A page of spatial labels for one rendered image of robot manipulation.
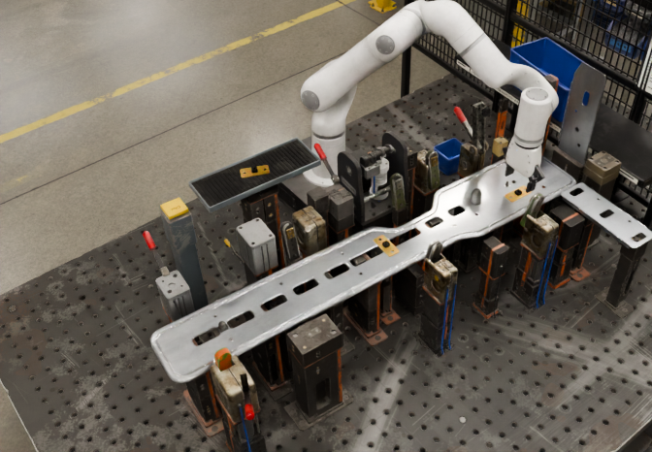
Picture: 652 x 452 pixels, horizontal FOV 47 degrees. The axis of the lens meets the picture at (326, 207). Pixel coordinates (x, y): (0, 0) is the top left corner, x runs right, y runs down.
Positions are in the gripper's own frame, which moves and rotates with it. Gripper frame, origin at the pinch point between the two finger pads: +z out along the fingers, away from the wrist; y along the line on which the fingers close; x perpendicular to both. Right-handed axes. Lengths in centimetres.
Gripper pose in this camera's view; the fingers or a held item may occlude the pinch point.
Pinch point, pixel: (519, 179)
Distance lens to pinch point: 235.8
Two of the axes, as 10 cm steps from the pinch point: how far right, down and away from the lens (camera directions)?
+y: 5.4, 5.7, -6.2
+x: 8.4, -3.9, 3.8
